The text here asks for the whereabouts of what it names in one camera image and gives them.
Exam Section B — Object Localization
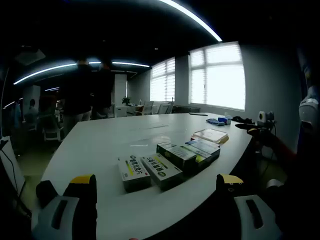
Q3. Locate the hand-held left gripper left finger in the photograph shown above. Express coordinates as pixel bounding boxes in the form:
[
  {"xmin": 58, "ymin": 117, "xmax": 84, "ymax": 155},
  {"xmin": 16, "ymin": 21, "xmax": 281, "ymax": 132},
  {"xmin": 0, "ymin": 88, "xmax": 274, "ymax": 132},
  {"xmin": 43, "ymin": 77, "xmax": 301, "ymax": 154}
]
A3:
[{"xmin": 31, "ymin": 174, "xmax": 98, "ymax": 240}]

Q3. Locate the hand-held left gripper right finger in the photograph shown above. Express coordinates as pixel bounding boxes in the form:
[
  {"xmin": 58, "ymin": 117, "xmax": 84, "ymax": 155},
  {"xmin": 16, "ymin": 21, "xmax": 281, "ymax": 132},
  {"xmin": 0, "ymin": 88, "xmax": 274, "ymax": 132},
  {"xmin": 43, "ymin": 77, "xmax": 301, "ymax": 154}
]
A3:
[{"xmin": 216, "ymin": 173, "xmax": 283, "ymax": 240}]

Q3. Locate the beige box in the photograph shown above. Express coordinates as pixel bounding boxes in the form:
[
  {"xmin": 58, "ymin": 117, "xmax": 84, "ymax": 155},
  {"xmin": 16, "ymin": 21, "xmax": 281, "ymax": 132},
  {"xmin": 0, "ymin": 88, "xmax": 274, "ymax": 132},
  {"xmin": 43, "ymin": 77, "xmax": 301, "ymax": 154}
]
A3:
[{"xmin": 214, "ymin": 134, "xmax": 230, "ymax": 147}]

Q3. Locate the blue white medicine box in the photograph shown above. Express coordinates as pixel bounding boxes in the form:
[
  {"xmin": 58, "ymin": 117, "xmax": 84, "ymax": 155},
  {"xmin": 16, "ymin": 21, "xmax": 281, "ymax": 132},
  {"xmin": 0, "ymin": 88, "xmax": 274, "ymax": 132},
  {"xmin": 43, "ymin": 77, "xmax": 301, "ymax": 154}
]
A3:
[{"xmin": 185, "ymin": 139, "xmax": 221, "ymax": 163}]

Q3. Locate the dark green medicine box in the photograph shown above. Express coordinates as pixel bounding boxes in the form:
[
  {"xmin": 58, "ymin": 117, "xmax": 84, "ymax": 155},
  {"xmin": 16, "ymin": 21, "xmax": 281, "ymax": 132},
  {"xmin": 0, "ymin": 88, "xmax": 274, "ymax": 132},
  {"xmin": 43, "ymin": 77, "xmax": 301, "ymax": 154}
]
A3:
[{"xmin": 156, "ymin": 142, "xmax": 198, "ymax": 176}]

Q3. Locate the black cloth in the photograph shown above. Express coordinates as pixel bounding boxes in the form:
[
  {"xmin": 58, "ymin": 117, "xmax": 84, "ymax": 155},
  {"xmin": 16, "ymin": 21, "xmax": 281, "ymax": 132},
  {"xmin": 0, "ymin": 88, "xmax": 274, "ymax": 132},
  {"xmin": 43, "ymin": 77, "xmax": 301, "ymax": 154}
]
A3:
[{"xmin": 231, "ymin": 115, "xmax": 256, "ymax": 125}]

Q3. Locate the small blue white carton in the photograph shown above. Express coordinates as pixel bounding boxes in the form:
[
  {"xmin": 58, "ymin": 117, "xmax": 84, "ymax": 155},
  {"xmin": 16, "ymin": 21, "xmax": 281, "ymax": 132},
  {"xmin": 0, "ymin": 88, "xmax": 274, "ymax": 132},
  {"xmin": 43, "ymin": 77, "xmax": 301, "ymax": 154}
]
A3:
[{"xmin": 217, "ymin": 112, "xmax": 233, "ymax": 125}]

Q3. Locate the blue packet on table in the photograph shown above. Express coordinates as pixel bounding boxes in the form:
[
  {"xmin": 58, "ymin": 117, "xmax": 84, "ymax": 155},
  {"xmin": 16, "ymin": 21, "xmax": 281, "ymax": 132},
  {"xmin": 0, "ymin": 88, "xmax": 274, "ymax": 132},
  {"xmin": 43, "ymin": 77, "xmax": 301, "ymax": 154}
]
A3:
[{"xmin": 206, "ymin": 117, "xmax": 225, "ymax": 126}]

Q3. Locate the white chair armrest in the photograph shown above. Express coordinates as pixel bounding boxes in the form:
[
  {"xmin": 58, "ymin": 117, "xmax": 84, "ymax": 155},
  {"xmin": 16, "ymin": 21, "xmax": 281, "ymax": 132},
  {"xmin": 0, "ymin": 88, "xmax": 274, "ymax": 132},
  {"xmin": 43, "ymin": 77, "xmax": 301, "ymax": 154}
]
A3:
[{"xmin": 265, "ymin": 178, "xmax": 285, "ymax": 190}]

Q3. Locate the white chest device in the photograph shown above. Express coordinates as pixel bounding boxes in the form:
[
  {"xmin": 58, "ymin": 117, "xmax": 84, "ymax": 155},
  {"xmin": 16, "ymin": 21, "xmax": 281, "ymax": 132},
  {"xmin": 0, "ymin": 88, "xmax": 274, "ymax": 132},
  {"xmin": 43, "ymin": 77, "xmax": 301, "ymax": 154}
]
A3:
[{"xmin": 298, "ymin": 96, "xmax": 320, "ymax": 136}]

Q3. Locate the wide blinds window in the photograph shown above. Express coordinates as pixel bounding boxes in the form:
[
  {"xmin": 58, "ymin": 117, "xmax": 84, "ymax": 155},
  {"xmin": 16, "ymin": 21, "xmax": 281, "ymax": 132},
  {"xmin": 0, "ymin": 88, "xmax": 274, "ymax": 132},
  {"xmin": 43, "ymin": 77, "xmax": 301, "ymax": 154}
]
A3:
[{"xmin": 188, "ymin": 41, "xmax": 246, "ymax": 111}]

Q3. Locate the dark sofa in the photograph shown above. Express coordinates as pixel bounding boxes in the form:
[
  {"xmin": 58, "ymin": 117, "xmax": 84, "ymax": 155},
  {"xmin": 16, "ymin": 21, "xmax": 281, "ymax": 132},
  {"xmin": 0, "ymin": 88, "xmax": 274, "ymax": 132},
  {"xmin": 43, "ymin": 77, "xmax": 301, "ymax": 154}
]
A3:
[{"xmin": 172, "ymin": 104, "xmax": 201, "ymax": 114}]

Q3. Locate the white board panel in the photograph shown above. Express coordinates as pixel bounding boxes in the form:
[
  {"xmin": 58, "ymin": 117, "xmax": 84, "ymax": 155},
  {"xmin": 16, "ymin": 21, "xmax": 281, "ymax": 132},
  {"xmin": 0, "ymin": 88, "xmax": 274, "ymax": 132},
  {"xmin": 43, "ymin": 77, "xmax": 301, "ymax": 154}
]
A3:
[{"xmin": 0, "ymin": 136, "xmax": 26, "ymax": 198}]

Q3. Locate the white mesh chair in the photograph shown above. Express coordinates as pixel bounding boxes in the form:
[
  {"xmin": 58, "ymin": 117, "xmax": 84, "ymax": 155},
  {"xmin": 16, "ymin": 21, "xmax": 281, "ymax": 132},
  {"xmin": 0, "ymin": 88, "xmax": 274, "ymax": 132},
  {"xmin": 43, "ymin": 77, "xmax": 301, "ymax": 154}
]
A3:
[
  {"xmin": 156, "ymin": 101, "xmax": 175, "ymax": 115},
  {"xmin": 134, "ymin": 100, "xmax": 155, "ymax": 117}
]

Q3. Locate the white office chair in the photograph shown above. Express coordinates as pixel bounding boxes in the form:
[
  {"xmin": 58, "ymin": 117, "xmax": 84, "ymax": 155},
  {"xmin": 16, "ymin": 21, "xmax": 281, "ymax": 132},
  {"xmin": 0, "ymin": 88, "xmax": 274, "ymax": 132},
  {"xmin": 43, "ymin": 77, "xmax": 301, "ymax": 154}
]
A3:
[{"xmin": 41, "ymin": 109, "xmax": 65, "ymax": 143}]

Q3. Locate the narrow blinds window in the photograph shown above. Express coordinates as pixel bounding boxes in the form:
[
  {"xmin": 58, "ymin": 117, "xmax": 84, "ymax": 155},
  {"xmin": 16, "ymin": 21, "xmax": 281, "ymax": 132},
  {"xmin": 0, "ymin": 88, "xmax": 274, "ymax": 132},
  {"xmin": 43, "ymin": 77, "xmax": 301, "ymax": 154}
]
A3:
[{"xmin": 149, "ymin": 56, "xmax": 176, "ymax": 103}]

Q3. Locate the long curved ceiling light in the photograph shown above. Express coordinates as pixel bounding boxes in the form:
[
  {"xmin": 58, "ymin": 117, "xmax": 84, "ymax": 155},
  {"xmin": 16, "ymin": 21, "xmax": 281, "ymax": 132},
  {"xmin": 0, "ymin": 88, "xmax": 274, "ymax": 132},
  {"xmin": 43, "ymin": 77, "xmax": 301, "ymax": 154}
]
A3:
[{"xmin": 158, "ymin": 0, "xmax": 223, "ymax": 43}]

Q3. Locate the white cabinet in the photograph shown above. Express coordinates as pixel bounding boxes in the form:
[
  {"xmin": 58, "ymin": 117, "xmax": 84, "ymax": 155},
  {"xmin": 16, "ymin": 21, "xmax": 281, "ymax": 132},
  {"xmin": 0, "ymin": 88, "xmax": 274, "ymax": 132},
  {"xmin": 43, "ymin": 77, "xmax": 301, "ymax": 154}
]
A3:
[{"xmin": 114, "ymin": 104, "xmax": 138, "ymax": 118}]

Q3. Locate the ceiling light strip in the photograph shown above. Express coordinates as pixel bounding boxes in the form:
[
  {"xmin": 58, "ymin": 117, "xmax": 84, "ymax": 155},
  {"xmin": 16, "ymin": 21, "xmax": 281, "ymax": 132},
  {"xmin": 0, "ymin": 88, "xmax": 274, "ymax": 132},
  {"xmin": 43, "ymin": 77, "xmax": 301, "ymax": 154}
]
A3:
[
  {"xmin": 13, "ymin": 62, "xmax": 78, "ymax": 85},
  {"xmin": 111, "ymin": 61, "xmax": 151, "ymax": 68}
]

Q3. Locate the ceiling air vent panel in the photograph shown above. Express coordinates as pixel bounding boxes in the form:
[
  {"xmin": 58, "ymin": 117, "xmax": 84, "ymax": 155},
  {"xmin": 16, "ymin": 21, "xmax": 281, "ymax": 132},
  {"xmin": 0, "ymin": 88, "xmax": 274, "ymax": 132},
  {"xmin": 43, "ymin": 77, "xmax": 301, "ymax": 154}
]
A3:
[{"xmin": 14, "ymin": 48, "xmax": 46, "ymax": 66}]

